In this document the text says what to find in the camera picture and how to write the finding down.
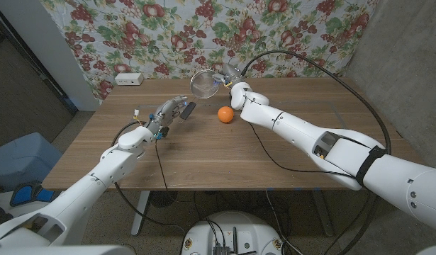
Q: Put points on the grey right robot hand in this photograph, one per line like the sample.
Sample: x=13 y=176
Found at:
x=232 y=74

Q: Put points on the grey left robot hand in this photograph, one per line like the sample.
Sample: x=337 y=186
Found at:
x=166 y=113

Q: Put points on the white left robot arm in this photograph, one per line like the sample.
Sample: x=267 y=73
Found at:
x=86 y=187

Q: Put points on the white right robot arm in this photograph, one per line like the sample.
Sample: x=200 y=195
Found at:
x=310 y=134

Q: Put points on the fruit print backdrop cloth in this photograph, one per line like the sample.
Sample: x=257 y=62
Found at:
x=221 y=35

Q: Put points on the orange ball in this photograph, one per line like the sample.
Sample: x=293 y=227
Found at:
x=225 y=114

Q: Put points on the white power strip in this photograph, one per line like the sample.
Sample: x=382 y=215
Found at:
x=129 y=79

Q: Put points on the black round fan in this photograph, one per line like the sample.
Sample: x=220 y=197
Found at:
x=163 y=199

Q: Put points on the white table leg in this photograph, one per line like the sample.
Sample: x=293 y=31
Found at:
x=140 y=212

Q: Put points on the white robot torso base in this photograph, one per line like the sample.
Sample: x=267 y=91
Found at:
x=232 y=230

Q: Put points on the blue grey storage bin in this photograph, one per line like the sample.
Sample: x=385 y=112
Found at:
x=22 y=159

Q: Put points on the blue and black pad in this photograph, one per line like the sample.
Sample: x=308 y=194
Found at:
x=24 y=194

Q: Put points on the grey table leg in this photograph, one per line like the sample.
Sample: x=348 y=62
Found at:
x=323 y=212

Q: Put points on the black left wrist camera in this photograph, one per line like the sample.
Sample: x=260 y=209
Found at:
x=164 y=131

